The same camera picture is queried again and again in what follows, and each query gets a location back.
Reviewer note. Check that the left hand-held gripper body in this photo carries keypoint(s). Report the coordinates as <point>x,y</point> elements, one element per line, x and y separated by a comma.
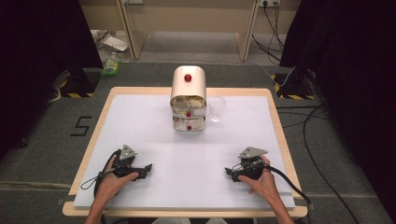
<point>125,161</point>

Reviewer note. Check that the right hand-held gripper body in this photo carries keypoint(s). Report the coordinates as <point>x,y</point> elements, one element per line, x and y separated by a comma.
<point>251,165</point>

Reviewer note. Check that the person's right hand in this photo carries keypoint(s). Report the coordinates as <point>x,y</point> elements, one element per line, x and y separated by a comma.
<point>263,185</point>

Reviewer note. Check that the person's left hand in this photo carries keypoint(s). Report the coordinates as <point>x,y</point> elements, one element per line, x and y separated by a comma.
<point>109,186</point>

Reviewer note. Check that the white table mat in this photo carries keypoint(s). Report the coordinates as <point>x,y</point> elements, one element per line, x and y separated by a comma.
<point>174,155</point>

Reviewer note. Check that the white table board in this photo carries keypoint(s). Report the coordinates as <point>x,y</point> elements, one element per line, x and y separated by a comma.
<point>93,137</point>

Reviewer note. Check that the white drawer with red knob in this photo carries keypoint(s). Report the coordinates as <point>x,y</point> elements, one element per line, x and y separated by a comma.
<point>199,117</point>
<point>188,106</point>
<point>196,125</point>

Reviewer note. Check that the clear plastic cup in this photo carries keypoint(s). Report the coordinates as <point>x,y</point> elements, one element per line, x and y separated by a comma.
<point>217,107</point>

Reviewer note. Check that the hazard striped stand base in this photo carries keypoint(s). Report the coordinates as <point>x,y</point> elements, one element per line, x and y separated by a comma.
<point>79,85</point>
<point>294,87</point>

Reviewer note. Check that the white mini drawer cabinet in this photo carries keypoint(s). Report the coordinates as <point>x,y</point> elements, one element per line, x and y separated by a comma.
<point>188,85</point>

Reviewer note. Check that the green packet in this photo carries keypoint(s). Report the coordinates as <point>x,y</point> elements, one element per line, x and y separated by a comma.
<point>110,67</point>

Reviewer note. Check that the pile of white papers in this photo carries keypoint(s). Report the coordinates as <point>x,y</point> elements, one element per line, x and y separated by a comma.
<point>113,42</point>

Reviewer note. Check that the beige wooden desk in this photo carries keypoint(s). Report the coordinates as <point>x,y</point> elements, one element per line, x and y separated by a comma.
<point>134,34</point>

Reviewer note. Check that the black curtain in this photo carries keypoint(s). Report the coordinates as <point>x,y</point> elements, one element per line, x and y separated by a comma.
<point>355,77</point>
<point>40,62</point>

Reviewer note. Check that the white wall socket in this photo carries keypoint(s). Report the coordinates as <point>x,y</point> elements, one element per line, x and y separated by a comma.
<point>269,2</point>

